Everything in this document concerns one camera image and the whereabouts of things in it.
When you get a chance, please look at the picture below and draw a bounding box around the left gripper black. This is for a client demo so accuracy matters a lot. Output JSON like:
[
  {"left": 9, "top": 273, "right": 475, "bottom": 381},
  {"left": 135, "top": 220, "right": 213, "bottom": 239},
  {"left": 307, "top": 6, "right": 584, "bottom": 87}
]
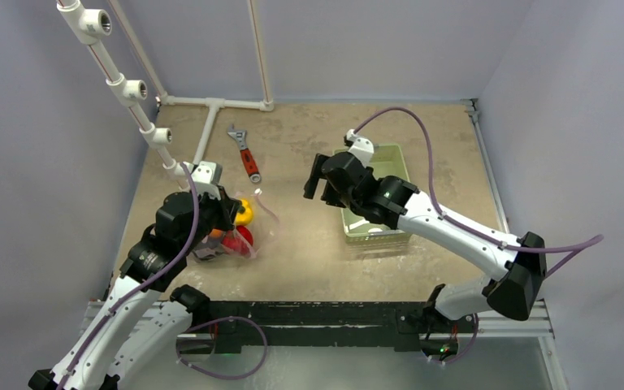
[{"left": 180, "top": 184, "right": 242, "bottom": 253}]

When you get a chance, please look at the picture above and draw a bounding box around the orange green mango toy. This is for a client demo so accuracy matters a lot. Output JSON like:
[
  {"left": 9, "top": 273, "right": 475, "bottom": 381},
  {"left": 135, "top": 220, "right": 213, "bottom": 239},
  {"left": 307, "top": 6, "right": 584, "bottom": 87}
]
[{"left": 209, "top": 229, "right": 226, "bottom": 239}]

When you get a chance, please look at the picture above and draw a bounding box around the clear zip top bag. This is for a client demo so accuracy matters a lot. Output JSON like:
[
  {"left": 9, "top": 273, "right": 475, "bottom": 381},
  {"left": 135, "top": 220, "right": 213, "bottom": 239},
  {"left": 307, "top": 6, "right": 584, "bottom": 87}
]
[{"left": 192, "top": 188, "right": 280, "bottom": 262}]

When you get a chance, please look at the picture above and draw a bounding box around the red tomato toy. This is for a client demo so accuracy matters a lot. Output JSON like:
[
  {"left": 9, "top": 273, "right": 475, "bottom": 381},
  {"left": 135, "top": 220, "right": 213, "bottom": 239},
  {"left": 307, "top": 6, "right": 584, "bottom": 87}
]
[{"left": 221, "top": 226, "right": 254, "bottom": 258}]

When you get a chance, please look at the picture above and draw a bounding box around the yellow lemon toy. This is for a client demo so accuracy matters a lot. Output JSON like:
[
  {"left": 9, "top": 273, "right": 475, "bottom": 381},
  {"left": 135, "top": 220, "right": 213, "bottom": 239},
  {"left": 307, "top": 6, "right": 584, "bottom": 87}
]
[{"left": 234, "top": 199, "right": 254, "bottom": 226}]

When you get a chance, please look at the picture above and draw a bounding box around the green perforated basket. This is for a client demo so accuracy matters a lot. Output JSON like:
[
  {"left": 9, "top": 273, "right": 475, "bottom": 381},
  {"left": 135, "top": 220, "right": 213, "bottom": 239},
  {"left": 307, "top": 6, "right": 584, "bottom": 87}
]
[{"left": 340, "top": 143, "right": 411, "bottom": 248}]

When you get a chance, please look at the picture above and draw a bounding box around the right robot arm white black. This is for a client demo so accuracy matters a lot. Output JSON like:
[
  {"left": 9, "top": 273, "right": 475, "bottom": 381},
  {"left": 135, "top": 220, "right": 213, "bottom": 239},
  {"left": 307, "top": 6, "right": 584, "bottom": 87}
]
[{"left": 304, "top": 152, "right": 547, "bottom": 331}]

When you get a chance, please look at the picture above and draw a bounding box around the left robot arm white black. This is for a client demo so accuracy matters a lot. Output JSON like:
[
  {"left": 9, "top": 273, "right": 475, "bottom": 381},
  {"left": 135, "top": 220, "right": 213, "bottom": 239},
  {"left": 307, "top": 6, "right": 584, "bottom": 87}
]
[{"left": 28, "top": 191, "right": 251, "bottom": 389}]

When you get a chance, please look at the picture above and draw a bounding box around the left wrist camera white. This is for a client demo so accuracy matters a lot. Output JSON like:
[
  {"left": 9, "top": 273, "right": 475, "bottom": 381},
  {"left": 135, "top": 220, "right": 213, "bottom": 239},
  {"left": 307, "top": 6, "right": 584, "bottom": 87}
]
[{"left": 186, "top": 161, "right": 223, "bottom": 200}]

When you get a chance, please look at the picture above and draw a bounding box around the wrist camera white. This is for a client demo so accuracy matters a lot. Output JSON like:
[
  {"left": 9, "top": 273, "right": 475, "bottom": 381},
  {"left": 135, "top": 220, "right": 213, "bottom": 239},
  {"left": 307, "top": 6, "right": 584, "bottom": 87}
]
[
  {"left": 344, "top": 129, "right": 375, "bottom": 167},
  {"left": 186, "top": 161, "right": 223, "bottom": 200}
]

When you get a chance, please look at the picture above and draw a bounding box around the red handled adjustable wrench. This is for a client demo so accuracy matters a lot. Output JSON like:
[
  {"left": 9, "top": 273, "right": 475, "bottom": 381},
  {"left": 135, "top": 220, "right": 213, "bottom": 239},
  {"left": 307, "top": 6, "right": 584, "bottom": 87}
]
[{"left": 227, "top": 124, "right": 262, "bottom": 184}]

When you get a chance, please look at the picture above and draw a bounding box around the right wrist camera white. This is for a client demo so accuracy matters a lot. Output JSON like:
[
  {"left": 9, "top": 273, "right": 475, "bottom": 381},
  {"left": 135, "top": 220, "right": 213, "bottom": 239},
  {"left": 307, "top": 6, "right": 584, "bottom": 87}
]
[{"left": 344, "top": 129, "right": 375, "bottom": 167}]

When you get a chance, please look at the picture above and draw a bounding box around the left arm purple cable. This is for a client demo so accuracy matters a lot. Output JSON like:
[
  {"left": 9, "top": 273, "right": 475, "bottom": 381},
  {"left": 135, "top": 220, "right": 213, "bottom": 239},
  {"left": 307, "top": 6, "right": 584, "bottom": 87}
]
[{"left": 53, "top": 162, "right": 268, "bottom": 390}]

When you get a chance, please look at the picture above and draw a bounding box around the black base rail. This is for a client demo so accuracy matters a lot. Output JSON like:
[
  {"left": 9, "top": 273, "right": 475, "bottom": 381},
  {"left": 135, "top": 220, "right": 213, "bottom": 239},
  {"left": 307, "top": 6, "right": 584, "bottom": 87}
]
[{"left": 174, "top": 300, "right": 477, "bottom": 357}]

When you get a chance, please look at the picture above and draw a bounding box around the aluminium frame rail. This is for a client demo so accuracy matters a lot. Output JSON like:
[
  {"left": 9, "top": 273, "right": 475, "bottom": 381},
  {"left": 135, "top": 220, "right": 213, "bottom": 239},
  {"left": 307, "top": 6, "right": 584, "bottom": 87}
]
[{"left": 462, "top": 99, "right": 569, "bottom": 390}]

